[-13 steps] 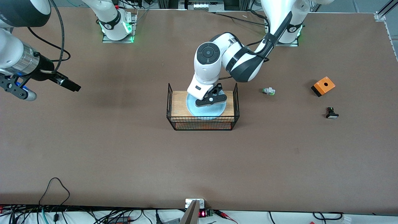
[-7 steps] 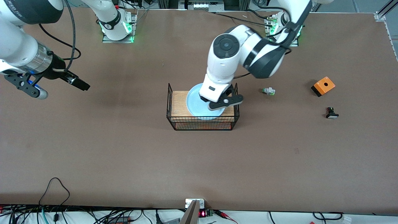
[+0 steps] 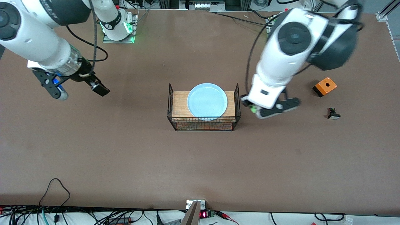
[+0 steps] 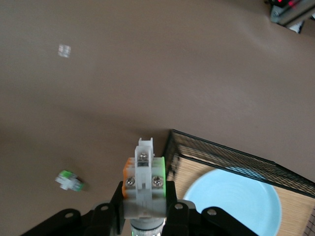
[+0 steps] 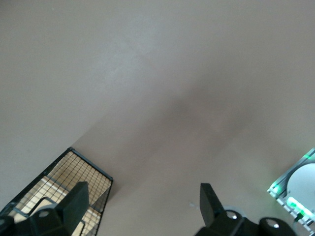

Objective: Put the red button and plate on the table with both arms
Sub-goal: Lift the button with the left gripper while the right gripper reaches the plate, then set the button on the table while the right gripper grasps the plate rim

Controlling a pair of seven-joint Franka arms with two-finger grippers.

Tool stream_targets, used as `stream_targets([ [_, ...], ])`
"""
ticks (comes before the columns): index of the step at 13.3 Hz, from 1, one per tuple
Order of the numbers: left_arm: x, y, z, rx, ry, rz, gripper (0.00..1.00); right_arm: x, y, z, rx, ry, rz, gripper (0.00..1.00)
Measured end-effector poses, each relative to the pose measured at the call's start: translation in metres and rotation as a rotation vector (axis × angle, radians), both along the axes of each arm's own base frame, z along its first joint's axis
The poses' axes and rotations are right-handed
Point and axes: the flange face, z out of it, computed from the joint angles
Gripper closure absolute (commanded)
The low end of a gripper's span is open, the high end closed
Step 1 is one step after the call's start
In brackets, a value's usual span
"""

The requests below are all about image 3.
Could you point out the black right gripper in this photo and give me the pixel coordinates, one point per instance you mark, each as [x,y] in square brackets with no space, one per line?
[85,76]

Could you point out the light blue round plate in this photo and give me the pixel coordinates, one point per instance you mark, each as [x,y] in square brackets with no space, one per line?
[207,101]

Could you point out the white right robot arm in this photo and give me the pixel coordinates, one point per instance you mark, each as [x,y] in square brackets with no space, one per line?
[31,37]

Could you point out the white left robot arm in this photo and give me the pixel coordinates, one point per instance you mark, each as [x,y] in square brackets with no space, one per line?
[281,56]

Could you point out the orange button box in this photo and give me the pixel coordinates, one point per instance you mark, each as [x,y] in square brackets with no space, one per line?
[326,85]

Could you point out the black push button white cap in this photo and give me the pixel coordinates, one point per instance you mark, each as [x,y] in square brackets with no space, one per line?
[333,115]

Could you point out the light wooden basket board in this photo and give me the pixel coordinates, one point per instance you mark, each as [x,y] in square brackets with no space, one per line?
[179,106]

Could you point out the orange lower basket shelf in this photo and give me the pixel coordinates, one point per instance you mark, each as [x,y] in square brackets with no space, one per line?
[203,126]

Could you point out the metal equipment rack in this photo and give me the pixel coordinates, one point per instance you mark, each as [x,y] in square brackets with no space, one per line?
[203,5]

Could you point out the black power adapter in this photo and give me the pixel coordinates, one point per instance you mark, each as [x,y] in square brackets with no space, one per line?
[120,221]

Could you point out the grey box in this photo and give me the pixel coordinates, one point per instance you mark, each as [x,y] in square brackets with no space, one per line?
[173,222]

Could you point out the grey metal bar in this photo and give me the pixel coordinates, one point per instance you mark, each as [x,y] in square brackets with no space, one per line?
[192,217]

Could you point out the red digit display module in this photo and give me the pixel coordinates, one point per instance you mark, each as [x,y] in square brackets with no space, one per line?
[203,214]

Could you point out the red and black clip lead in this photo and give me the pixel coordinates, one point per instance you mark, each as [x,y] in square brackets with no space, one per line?
[220,213]

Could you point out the aluminium corner profile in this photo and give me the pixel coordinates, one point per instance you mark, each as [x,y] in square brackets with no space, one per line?
[381,16]

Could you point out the silver mount plate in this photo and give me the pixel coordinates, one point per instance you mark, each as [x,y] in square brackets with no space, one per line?
[190,203]

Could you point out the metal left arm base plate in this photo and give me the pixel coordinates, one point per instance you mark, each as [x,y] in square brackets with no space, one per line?
[268,28]

